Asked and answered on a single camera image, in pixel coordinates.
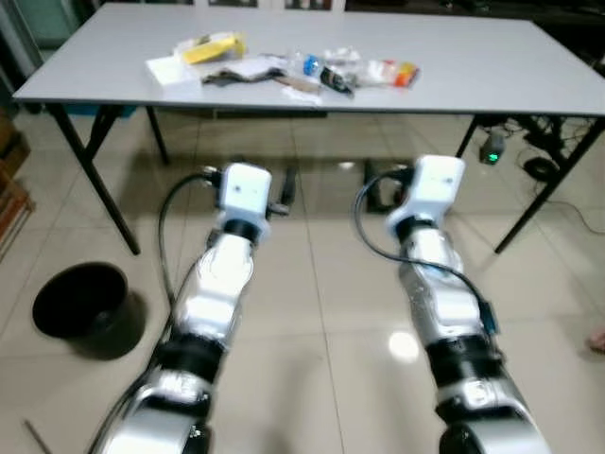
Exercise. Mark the clear bottle with blue label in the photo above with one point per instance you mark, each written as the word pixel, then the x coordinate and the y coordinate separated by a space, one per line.
pixel 308 64

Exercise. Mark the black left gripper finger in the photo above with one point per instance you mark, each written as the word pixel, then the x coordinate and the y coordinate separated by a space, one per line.
pixel 287 185

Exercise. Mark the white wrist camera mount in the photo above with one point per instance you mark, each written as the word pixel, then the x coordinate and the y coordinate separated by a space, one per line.
pixel 435 184
pixel 246 189

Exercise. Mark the black round rubbish bin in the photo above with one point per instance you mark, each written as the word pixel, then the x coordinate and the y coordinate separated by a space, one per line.
pixel 80 303

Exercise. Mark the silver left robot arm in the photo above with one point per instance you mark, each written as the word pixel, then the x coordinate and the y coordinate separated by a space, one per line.
pixel 213 293

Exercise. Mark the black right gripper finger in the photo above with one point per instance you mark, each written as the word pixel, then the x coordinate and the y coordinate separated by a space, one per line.
pixel 373 182

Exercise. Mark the black round floor object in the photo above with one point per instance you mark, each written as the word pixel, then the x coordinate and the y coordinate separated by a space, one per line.
pixel 541 169

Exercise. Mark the crumpled brown paper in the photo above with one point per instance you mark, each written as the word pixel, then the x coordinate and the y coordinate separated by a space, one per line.
pixel 302 85

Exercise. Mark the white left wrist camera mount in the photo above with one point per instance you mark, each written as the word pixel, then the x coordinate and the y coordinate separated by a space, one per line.
pixel 246 189

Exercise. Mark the crumpled white printed packet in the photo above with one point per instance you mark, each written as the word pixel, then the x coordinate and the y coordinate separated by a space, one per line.
pixel 342 57

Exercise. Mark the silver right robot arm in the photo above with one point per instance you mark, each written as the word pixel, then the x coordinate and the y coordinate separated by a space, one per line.
pixel 444 303

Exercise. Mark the yellow snack packet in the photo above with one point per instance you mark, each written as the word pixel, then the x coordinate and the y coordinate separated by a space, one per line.
pixel 222 47

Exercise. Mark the brown wooden crate stack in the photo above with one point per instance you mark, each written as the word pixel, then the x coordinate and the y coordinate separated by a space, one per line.
pixel 11 189

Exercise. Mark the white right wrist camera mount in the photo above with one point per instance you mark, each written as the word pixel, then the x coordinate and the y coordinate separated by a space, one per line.
pixel 435 184

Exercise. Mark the clear plastic bag with orange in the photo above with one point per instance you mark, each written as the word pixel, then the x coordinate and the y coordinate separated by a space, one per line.
pixel 392 73

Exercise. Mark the thin dark stick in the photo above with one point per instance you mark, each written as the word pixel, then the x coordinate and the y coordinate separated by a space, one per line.
pixel 38 437

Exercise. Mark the grey folding table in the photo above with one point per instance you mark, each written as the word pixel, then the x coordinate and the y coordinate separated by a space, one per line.
pixel 473 57

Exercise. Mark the bare person foot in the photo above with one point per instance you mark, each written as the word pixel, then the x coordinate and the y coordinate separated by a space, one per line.
pixel 596 341

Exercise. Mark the dark device with green light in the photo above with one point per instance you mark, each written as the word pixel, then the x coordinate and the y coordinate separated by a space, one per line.
pixel 492 149

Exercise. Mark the white foam food box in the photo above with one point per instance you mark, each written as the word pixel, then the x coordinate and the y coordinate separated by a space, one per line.
pixel 170 71

